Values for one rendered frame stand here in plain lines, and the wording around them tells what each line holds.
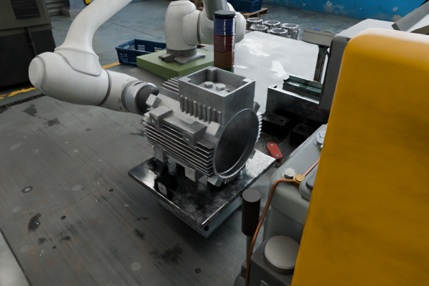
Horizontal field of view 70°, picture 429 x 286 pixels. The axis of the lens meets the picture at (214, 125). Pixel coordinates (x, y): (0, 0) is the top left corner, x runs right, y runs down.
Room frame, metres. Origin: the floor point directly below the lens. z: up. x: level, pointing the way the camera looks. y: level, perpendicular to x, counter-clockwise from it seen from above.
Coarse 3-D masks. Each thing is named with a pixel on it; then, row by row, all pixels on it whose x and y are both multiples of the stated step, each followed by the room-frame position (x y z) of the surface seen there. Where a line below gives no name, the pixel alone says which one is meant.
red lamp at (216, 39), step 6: (216, 36) 0.82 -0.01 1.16; (222, 36) 0.81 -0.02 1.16; (228, 36) 0.81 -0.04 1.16; (234, 36) 0.83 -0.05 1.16; (216, 42) 0.82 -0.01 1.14; (222, 42) 0.81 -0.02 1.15; (228, 42) 0.81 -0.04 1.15; (234, 42) 0.83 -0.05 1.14; (216, 48) 0.82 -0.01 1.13; (222, 48) 0.81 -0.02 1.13; (228, 48) 0.81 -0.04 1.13; (234, 48) 0.83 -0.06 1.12
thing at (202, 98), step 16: (192, 80) 0.60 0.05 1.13; (208, 80) 0.62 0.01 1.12; (224, 80) 0.61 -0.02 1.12; (240, 80) 0.59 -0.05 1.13; (192, 96) 0.54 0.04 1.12; (208, 96) 0.52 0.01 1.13; (224, 96) 0.49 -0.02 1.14; (240, 96) 0.53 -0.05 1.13; (192, 112) 0.54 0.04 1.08; (208, 112) 0.51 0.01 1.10; (224, 112) 0.49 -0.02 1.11; (240, 112) 0.53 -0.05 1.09
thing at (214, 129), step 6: (150, 96) 0.61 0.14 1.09; (156, 96) 0.60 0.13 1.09; (150, 102) 0.59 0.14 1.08; (156, 102) 0.60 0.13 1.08; (258, 108) 0.58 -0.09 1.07; (210, 126) 0.49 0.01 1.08; (216, 126) 0.48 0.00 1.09; (222, 126) 0.49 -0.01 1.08; (210, 132) 0.48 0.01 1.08; (216, 132) 0.48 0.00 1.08; (252, 156) 0.57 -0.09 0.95; (210, 180) 0.48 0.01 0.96; (216, 180) 0.48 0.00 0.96; (222, 180) 0.49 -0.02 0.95
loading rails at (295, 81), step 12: (276, 84) 1.02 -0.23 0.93; (288, 84) 1.06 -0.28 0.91; (300, 84) 1.05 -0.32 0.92; (312, 84) 1.03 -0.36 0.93; (276, 96) 0.97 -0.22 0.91; (288, 96) 0.94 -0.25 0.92; (300, 96) 0.95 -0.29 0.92; (312, 96) 0.99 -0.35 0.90; (276, 108) 0.96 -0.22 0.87; (288, 108) 0.93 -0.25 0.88; (300, 108) 0.91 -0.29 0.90; (312, 108) 0.88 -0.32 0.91; (300, 120) 0.90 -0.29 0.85; (312, 120) 0.87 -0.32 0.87; (324, 120) 0.85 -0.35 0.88
